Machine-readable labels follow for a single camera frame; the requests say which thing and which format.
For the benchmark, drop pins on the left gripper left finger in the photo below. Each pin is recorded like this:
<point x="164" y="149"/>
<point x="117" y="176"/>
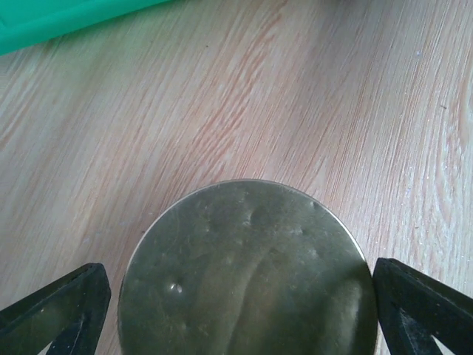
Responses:
<point x="64" y="317"/>

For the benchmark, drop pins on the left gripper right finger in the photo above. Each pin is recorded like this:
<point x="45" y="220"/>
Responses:
<point x="415" y="311"/>

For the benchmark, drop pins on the gold jar lid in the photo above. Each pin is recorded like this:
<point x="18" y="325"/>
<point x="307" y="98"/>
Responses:
<point x="247" y="267"/>

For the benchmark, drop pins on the green bin with gummy candies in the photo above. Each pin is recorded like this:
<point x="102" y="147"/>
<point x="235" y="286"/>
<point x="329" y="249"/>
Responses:
<point x="25" y="23"/>

